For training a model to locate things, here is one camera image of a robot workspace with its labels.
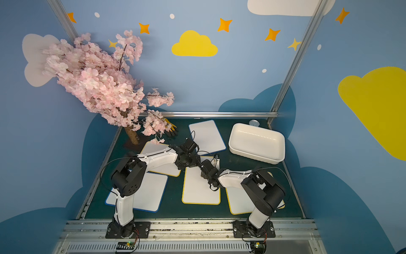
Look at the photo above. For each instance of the left green circuit board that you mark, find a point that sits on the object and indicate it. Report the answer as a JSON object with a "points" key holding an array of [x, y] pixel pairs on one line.
{"points": [[127, 247]]}

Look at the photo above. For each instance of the left aluminium corner post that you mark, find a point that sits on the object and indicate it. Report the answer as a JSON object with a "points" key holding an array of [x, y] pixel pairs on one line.
{"points": [[62, 15]]}

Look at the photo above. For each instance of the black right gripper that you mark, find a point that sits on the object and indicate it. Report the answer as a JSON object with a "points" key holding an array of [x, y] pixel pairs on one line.
{"points": [[205, 165]]}

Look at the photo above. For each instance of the pink artificial blossom tree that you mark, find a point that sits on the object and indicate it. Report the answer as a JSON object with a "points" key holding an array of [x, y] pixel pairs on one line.
{"points": [[103, 83]]}

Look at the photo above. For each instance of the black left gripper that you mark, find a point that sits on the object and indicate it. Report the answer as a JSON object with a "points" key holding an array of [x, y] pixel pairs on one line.
{"points": [[192, 146]]}

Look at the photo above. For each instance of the yellow-framed whiteboard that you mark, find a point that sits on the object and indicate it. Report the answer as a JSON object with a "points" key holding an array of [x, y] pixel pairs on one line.
{"points": [[196, 189], [169, 169], [238, 200]]}

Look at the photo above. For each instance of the right round circuit board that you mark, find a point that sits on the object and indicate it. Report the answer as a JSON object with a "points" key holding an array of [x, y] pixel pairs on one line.
{"points": [[257, 247]]}

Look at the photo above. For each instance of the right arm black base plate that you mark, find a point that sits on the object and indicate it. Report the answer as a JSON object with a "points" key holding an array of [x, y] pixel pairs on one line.
{"points": [[243, 229]]}

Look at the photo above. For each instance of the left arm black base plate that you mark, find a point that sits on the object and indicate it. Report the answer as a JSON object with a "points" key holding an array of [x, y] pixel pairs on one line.
{"points": [[130, 231]]}

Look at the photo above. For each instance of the blue-framed whiteboard front left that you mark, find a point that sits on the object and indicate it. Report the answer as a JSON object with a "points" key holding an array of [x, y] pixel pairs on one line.
{"points": [[148, 198]]}

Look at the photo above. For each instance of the horizontal aluminium back rail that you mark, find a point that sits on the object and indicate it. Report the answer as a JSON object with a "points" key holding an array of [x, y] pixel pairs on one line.
{"points": [[222, 115]]}

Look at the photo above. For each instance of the right aluminium corner post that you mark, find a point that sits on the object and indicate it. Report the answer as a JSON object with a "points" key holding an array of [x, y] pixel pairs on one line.
{"points": [[299, 55]]}

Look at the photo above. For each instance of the white plastic storage box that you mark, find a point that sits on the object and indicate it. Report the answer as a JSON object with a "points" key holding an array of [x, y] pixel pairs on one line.
{"points": [[257, 143]]}

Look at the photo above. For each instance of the aluminium front rail frame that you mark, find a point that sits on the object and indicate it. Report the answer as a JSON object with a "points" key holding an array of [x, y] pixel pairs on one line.
{"points": [[212, 236]]}

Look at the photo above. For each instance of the blue-framed whiteboard near box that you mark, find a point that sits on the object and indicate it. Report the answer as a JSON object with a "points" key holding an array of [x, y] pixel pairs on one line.
{"points": [[207, 137]]}

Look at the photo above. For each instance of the aluminium corner post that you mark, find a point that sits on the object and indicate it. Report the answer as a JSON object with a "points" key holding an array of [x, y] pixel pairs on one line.
{"points": [[62, 15], [299, 55]]}

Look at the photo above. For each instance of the black yellow work glove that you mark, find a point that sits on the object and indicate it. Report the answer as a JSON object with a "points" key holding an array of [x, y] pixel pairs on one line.
{"points": [[171, 129]]}

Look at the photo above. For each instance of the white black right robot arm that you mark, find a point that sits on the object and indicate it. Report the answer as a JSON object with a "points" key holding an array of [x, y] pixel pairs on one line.
{"points": [[264, 191]]}

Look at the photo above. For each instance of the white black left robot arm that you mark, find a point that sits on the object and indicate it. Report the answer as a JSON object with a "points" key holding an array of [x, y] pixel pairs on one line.
{"points": [[127, 179]]}

